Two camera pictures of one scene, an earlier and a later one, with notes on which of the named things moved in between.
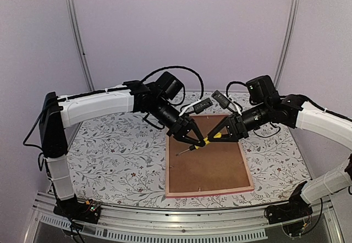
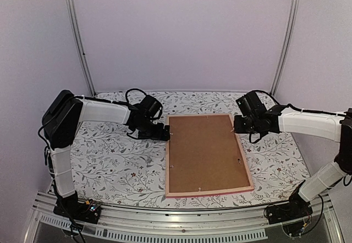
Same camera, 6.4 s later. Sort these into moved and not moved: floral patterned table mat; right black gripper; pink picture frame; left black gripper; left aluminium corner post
Moved: right black gripper; left black gripper
Not moved: left aluminium corner post; floral patterned table mat; pink picture frame
